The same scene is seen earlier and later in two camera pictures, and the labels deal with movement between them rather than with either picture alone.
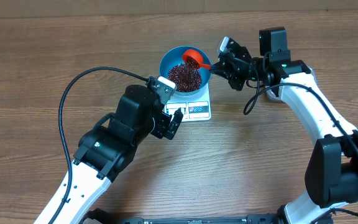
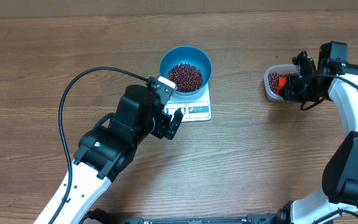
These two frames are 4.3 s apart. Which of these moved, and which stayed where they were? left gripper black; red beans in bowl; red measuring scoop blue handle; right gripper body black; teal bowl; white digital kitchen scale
Moved: right gripper body black; red measuring scoop blue handle
Stayed: left gripper black; red beans in bowl; white digital kitchen scale; teal bowl
